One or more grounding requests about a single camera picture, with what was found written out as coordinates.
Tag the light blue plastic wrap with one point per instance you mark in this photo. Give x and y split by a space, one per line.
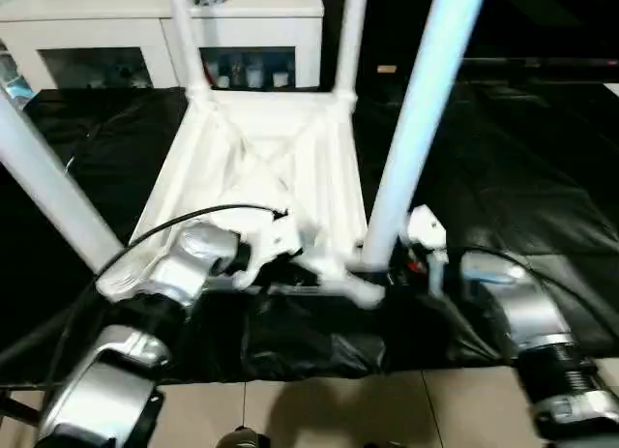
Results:
17 85

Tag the long black bar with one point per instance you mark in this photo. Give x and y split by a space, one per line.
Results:
537 62

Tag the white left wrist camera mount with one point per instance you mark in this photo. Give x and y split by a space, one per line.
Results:
275 235

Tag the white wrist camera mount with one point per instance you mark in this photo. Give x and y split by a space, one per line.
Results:
425 225
275 235

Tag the dark robot torso part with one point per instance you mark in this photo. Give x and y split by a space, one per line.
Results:
244 440

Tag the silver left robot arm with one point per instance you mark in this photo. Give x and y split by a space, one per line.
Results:
188 264

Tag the black folding table frame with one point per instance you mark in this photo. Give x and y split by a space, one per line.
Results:
19 409

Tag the white cabinet with glass doors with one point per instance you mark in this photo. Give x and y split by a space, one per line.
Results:
97 27

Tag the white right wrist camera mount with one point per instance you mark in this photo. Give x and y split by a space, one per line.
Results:
425 225

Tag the small tan label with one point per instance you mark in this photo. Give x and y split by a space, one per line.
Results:
388 68

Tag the white flat panel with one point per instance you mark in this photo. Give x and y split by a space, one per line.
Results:
613 89

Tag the white plastic table top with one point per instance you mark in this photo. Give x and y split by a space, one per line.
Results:
271 114

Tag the black glossy mat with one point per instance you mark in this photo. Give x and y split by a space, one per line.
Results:
508 177

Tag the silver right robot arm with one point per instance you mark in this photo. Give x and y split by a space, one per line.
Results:
532 312

